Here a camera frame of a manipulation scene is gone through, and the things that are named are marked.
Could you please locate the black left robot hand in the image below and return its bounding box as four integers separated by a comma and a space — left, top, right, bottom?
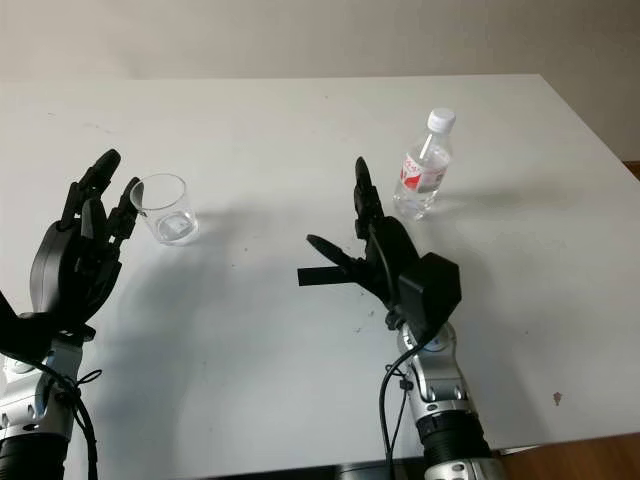
28, 148, 147, 324

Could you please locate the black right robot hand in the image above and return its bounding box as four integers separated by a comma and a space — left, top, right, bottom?
305, 156, 424, 314

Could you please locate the clear water bottle red label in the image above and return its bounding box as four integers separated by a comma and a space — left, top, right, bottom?
390, 106, 458, 222

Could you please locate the clear glass cup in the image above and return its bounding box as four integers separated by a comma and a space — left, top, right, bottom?
129, 172, 200, 247

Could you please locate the black tape strip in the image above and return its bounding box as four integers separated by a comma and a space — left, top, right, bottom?
297, 266, 352, 288

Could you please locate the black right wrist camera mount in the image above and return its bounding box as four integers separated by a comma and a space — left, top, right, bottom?
398, 252, 462, 337

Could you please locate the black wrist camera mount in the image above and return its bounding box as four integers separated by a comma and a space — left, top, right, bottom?
0, 289, 97, 367
398, 252, 462, 337

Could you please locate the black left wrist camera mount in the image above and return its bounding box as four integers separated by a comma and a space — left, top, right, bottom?
0, 289, 97, 367

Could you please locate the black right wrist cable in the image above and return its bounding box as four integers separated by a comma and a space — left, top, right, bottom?
367, 219, 437, 480

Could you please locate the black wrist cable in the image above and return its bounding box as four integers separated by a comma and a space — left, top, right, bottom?
27, 357, 105, 480
367, 219, 437, 480

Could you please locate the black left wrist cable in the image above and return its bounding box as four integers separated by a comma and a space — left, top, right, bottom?
27, 357, 105, 480

